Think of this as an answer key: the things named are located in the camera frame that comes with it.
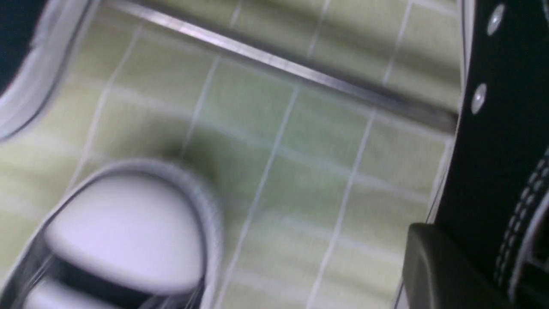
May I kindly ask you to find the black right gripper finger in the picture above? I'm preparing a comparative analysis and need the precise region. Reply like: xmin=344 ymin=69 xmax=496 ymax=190
xmin=403 ymin=223 xmax=524 ymax=309

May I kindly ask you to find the black canvas sneaker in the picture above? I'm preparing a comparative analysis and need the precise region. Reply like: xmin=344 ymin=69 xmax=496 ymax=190
xmin=1 ymin=159 xmax=224 ymax=309
xmin=430 ymin=0 xmax=549 ymax=309

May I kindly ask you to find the silver metal shoe rack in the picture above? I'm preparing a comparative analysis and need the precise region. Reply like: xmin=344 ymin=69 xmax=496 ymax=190
xmin=106 ymin=0 xmax=459 ymax=134

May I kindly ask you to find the green checkered floor mat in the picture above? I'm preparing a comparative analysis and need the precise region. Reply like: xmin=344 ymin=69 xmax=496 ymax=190
xmin=1 ymin=4 xmax=453 ymax=309

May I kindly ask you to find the navy canvas sneaker right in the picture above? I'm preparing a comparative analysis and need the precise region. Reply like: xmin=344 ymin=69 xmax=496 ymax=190
xmin=0 ymin=0 xmax=100 ymax=142

